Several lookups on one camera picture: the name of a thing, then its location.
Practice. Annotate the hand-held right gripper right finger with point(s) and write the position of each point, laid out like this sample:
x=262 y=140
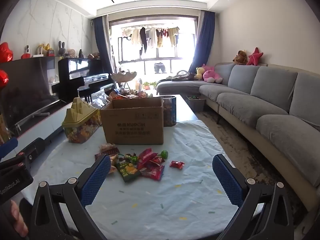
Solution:
x=227 y=178

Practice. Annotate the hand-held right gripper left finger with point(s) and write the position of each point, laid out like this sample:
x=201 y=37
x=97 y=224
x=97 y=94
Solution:
x=96 y=180

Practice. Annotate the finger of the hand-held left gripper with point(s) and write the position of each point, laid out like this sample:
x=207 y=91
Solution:
x=7 y=147
x=35 y=148

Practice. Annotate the tan snack packet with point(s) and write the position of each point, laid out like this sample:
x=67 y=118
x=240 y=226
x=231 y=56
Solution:
x=108 y=148

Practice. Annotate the small red candy packet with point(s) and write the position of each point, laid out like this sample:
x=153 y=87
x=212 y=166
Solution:
x=177 y=164

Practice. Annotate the brown cardboard box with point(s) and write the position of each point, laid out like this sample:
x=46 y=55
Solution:
x=132 y=130

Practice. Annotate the green candy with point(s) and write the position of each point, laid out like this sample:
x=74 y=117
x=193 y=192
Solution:
x=133 y=158
x=163 y=154

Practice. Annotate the person's left hand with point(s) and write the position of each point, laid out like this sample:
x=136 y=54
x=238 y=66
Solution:
x=15 y=216

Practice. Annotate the beige snack packet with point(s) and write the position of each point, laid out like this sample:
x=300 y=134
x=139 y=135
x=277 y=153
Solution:
x=113 y=160

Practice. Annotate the green snack packet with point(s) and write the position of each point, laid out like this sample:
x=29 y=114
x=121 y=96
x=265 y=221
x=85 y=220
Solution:
x=127 y=172

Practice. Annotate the yellow tree-shaped plastic box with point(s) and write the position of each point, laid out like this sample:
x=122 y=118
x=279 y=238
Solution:
x=77 y=116

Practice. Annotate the large red snack packet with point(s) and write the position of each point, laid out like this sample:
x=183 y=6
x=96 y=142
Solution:
x=147 y=155

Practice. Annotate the black flat television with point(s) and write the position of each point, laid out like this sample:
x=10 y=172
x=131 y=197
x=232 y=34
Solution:
x=25 y=87

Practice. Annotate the red round foil balloon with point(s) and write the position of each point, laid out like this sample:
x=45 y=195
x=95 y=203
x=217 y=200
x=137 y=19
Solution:
x=3 y=78

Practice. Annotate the light blue tablecloth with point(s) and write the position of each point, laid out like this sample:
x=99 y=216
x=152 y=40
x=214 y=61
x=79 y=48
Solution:
x=160 y=205

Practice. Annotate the black piano stool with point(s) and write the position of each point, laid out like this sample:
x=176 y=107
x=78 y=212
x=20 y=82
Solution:
x=85 y=91

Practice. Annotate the grey toy storage bin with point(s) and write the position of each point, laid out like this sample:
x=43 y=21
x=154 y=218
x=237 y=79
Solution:
x=196 y=103

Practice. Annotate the black upright piano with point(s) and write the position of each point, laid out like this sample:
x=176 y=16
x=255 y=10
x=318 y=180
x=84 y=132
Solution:
x=72 y=72

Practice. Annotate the grey corner sofa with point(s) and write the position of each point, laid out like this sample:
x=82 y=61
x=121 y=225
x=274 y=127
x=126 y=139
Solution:
x=262 y=100

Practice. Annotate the clear round snack jar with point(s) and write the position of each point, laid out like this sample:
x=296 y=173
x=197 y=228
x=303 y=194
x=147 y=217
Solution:
x=170 y=110

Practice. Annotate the heap of red snack packets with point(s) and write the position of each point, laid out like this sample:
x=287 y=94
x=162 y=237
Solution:
x=127 y=95

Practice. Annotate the red star foil balloon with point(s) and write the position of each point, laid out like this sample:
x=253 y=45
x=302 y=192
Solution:
x=5 y=52

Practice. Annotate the white figure on red base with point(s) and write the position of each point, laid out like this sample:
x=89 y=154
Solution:
x=27 y=52

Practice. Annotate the small red box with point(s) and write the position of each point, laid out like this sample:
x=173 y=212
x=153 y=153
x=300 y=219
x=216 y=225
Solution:
x=51 y=52

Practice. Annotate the gold ornament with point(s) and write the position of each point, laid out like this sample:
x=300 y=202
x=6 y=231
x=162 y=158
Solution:
x=45 y=48

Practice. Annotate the small doll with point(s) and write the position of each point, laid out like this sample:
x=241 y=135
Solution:
x=71 y=53

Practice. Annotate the grey bunny figurine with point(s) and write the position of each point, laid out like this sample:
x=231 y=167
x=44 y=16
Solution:
x=62 y=48

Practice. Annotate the dark metronome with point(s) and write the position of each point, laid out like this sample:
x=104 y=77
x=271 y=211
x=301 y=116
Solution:
x=81 y=54

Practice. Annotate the pink plush toy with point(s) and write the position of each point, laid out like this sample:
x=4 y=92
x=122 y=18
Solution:
x=211 y=73

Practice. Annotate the white shell tiered bowl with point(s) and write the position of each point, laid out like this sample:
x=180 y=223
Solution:
x=123 y=76

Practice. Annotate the potted green plants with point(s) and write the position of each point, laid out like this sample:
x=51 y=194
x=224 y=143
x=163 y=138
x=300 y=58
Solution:
x=150 y=85

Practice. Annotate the yellow plush toy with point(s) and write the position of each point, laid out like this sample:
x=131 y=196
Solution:
x=199 y=73

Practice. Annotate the brown plush ball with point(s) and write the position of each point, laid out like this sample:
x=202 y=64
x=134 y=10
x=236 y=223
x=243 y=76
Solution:
x=93 y=55

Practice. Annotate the brown bag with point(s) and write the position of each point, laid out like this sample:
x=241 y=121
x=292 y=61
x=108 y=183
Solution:
x=183 y=77

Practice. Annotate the brown plush toy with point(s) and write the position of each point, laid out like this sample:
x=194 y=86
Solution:
x=240 y=58

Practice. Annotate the blue curtain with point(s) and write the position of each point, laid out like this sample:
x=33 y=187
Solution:
x=203 y=40
x=101 y=45

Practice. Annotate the pink star pillow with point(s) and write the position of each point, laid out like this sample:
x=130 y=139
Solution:
x=255 y=57

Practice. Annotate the hanging denim shorts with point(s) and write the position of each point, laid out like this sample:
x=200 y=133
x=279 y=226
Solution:
x=159 y=67

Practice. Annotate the row of hanging clothes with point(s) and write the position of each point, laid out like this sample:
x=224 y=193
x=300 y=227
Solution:
x=150 y=36

